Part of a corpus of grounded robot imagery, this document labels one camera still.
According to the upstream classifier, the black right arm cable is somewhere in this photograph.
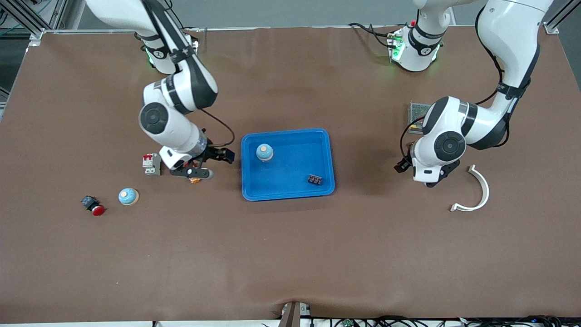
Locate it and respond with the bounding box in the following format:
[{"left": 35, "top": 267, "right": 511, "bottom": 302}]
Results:
[{"left": 145, "top": 0, "right": 236, "bottom": 148}]

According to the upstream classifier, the white circuit breaker red switch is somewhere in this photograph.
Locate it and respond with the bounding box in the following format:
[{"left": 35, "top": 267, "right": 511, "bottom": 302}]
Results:
[{"left": 142, "top": 154, "right": 162, "bottom": 176}]

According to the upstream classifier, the black left base cable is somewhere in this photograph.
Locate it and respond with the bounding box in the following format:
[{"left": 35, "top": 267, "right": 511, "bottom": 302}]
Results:
[{"left": 348, "top": 22, "right": 396, "bottom": 50}]

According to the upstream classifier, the white curved plastic bracket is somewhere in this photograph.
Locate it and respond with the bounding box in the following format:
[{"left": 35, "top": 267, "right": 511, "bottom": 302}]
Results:
[{"left": 450, "top": 164, "right": 490, "bottom": 213}]

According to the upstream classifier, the brown table cover sheet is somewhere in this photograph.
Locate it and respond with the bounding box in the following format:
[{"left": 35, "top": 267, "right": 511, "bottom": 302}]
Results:
[{"left": 0, "top": 26, "right": 581, "bottom": 324}]

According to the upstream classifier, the aluminium frame profile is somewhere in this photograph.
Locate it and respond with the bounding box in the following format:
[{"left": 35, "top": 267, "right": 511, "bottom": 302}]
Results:
[
  {"left": 545, "top": 0, "right": 581, "bottom": 35},
  {"left": 0, "top": 0, "right": 69, "bottom": 46}
]

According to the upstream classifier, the red mushroom push button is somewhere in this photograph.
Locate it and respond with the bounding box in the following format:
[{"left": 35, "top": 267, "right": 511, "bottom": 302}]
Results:
[{"left": 81, "top": 195, "right": 106, "bottom": 216}]

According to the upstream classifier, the blue plastic tray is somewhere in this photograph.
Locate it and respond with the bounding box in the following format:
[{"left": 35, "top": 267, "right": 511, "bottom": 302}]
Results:
[{"left": 241, "top": 129, "right": 336, "bottom": 202}]

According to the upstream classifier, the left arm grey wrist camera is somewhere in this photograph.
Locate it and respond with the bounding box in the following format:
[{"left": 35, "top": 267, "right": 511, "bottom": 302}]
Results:
[{"left": 422, "top": 162, "right": 461, "bottom": 188}]

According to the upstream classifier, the black cable bundle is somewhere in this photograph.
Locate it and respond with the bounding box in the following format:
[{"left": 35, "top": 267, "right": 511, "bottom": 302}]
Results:
[{"left": 309, "top": 314, "right": 566, "bottom": 327}]

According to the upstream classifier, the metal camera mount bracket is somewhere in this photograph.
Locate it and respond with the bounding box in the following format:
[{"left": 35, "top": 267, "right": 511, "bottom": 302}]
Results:
[{"left": 278, "top": 301, "right": 313, "bottom": 327}]

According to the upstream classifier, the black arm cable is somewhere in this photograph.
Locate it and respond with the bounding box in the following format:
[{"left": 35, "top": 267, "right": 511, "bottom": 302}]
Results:
[
  {"left": 145, "top": 0, "right": 236, "bottom": 148},
  {"left": 399, "top": 7, "right": 511, "bottom": 159}
]

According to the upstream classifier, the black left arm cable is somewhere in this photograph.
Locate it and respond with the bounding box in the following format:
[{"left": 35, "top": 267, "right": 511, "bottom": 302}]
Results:
[{"left": 399, "top": 7, "right": 511, "bottom": 159}]

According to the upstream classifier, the metal mesh power supply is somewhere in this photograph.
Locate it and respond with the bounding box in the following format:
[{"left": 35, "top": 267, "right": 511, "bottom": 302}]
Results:
[{"left": 407, "top": 101, "right": 432, "bottom": 136}]

